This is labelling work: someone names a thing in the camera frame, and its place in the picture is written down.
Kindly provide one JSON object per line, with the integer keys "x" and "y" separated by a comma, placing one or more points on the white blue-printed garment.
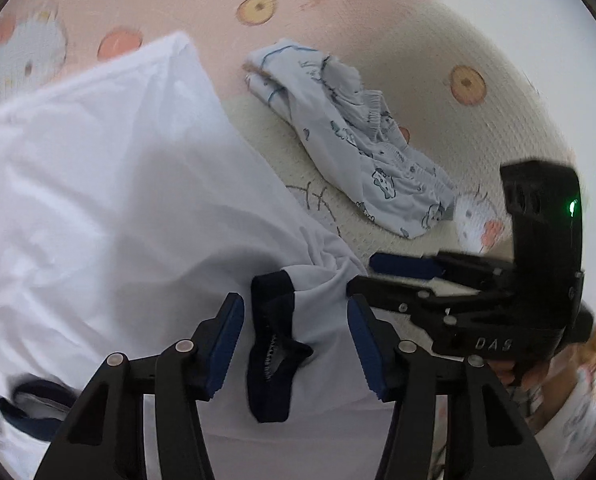
{"x": 338, "y": 140}

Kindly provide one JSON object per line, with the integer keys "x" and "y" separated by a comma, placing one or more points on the pink cream cartoon printed blanket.
{"x": 403, "y": 35}

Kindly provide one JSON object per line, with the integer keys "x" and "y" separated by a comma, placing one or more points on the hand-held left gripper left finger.
{"x": 225, "y": 345}

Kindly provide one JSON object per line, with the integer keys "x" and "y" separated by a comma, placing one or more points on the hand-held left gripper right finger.
{"x": 365, "y": 345}

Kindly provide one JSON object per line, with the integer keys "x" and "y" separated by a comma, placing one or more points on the white shirt with navy trim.
{"x": 128, "y": 210}

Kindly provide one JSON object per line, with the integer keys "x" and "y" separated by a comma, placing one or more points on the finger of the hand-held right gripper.
{"x": 388, "y": 292}
{"x": 403, "y": 264}

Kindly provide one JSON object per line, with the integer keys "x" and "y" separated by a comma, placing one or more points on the person's right hand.
{"x": 535, "y": 374}

